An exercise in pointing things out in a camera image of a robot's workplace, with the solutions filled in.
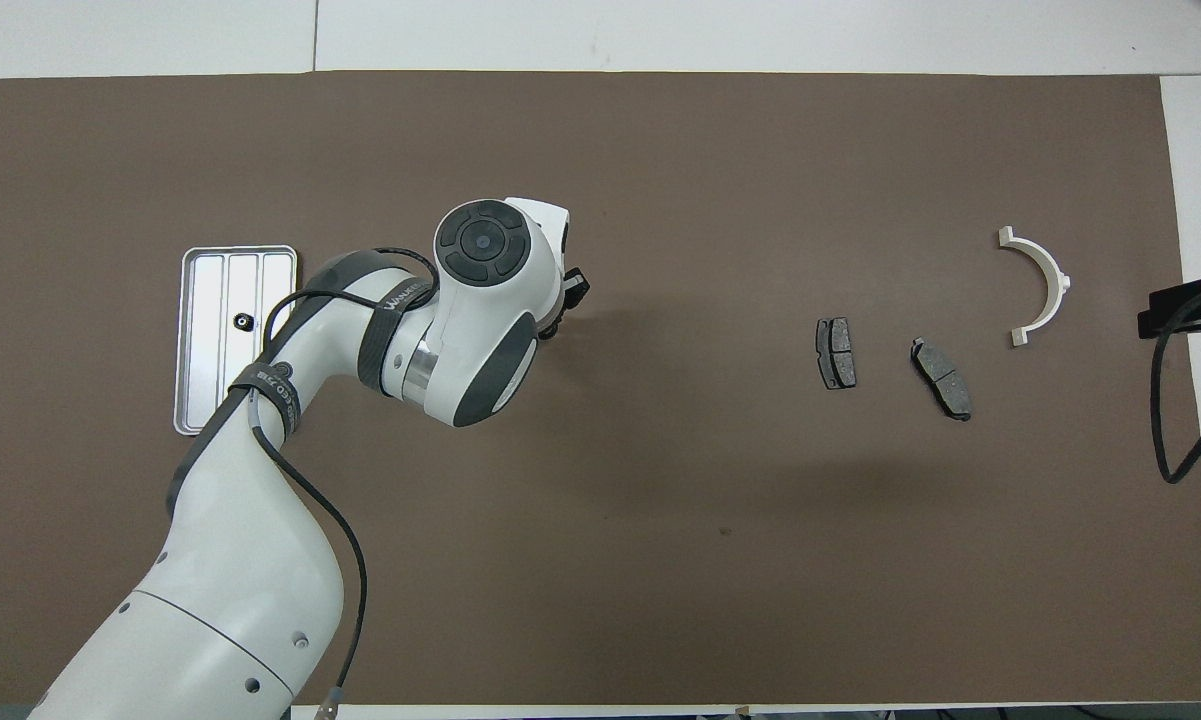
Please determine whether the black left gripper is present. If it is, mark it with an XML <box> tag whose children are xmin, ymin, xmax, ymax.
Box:
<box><xmin>538</xmin><ymin>266</ymin><xmax>592</xmax><ymax>341</ymax></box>

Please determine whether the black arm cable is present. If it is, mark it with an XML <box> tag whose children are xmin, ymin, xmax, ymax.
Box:
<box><xmin>250</xmin><ymin>248</ymin><xmax>439</xmax><ymax>716</ymax></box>
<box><xmin>1149</xmin><ymin>285</ymin><xmax>1201</xmax><ymax>485</ymax></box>

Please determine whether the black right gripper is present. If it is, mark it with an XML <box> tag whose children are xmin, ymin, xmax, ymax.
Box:
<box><xmin>1137</xmin><ymin>274</ymin><xmax>1201</xmax><ymax>341</ymax></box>

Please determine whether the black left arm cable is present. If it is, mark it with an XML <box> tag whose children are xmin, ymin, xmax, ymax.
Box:
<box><xmin>250</xmin><ymin>248</ymin><xmax>439</xmax><ymax>716</ymax></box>

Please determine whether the white semicircular bracket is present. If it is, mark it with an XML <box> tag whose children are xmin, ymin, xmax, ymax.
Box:
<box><xmin>997</xmin><ymin>226</ymin><xmax>1073</xmax><ymax>348</ymax></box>

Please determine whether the silver metal tray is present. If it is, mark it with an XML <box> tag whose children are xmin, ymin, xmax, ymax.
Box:
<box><xmin>173</xmin><ymin>245</ymin><xmax>299</xmax><ymax>437</ymax></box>

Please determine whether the rectangular grey brake pad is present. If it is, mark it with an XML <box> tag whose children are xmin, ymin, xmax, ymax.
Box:
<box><xmin>815</xmin><ymin>317</ymin><xmax>858</xmax><ymax>391</ymax></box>

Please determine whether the curved grey brake pad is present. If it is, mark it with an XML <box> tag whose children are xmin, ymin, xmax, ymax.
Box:
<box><xmin>910</xmin><ymin>337</ymin><xmax>973</xmax><ymax>422</ymax></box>

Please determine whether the brown table mat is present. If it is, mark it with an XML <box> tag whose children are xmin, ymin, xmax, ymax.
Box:
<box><xmin>0</xmin><ymin>70</ymin><xmax>1201</xmax><ymax>707</ymax></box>

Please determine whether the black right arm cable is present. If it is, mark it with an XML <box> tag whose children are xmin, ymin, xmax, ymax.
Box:
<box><xmin>1149</xmin><ymin>285</ymin><xmax>1201</xmax><ymax>485</ymax></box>

